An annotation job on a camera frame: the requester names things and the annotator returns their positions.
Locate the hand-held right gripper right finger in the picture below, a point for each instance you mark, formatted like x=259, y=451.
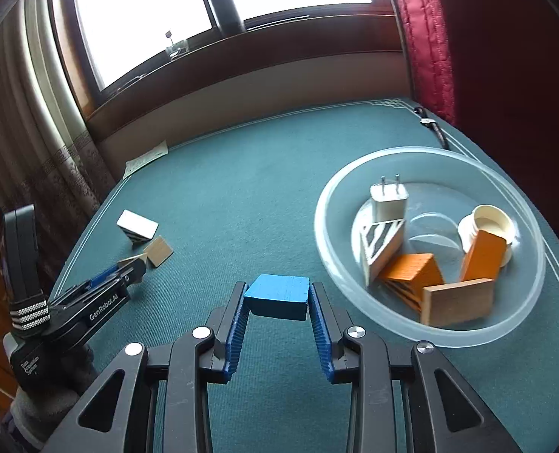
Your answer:
x=321, y=330

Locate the clear plastic bowl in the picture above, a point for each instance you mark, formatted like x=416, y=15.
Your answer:
x=430, y=240

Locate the brown wooden block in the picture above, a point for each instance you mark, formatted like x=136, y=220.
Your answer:
x=482, y=255

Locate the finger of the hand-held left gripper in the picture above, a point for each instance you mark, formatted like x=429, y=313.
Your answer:
x=104, y=277
x=135, y=271

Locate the printed paper sheet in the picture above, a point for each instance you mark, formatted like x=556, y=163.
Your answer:
x=145, y=160

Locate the blue wooden block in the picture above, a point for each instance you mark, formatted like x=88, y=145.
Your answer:
x=277, y=292

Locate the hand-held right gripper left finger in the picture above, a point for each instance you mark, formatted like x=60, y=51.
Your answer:
x=237, y=325

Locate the clear drinking glass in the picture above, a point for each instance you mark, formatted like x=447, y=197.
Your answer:
x=175, y=51

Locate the white striped wooden wedge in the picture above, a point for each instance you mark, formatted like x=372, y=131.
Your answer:
x=135, y=221

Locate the red quilted curtain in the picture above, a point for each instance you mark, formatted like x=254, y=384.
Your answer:
x=421, y=33

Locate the beige patterned curtain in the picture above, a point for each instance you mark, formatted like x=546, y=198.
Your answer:
x=34, y=127

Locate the orange striped wooden wedge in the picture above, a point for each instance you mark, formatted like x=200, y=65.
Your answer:
x=409, y=269

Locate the white charger adapter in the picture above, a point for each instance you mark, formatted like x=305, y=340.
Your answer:
x=388, y=205

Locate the teal table cover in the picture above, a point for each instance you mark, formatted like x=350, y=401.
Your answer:
x=260, y=174

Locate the black thermos bottle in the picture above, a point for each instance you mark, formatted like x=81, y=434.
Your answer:
x=225, y=9

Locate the person's left hand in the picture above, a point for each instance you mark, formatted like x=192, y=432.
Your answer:
x=48, y=415

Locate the dark wooden window frame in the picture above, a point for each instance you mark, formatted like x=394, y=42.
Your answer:
x=279, y=22

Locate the pale striped wooden wedge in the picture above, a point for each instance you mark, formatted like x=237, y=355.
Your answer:
x=378, y=250

